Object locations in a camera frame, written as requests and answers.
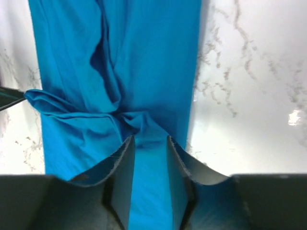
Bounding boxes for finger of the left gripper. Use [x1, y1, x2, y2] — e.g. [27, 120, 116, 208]
[0, 86, 25, 111]

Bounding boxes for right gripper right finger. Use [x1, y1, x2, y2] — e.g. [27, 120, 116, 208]
[166, 136, 251, 230]

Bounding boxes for blue t-shirt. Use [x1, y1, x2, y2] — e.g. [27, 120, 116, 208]
[25, 0, 201, 230]

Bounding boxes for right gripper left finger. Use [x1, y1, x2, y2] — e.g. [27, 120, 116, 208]
[35, 136, 135, 230]

